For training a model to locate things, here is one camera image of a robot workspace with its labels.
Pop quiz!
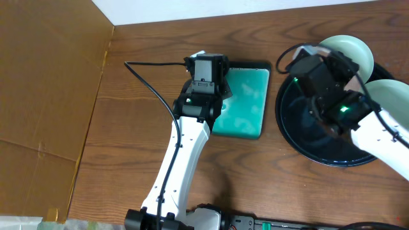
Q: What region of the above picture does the black tray with green water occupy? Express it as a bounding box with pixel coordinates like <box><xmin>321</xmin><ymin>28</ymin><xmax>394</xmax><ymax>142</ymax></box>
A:
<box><xmin>212</xmin><ymin>61</ymin><xmax>271</xmax><ymax>139</ymax></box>

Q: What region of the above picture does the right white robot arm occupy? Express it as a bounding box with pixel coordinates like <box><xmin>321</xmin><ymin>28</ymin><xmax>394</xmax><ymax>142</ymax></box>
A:
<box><xmin>291</xmin><ymin>51</ymin><xmax>408</xmax><ymax>178</ymax></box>

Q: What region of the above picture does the mint green plate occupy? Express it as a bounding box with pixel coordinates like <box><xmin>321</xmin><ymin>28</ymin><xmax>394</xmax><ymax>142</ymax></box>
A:
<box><xmin>320</xmin><ymin>35</ymin><xmax>374</xmax><ymax>83</ymax></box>
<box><xmin>365</xmin><ymin>79</ymin><xmax>408</xmax><ymax>130</ymax></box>

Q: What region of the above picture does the round black serving tray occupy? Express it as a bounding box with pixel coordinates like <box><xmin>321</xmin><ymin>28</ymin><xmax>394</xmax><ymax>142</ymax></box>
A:
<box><xmin>275</xmin><ymin>75</ymin><xmax>375</xmax><ymax>167</ymax></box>

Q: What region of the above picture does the brown cardboard sheet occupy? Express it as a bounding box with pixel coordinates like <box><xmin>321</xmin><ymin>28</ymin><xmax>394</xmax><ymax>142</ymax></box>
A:
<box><xmin>1</xmin><ymin>0</ymin><xmax>114</xmax><ymax>222</ymax></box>

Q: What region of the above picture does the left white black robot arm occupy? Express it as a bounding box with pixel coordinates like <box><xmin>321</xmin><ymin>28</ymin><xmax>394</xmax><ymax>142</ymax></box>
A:
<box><xmin>124</xmin><ymin>61</ymin><xmax>229</xmax><ymax>230</ymax></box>

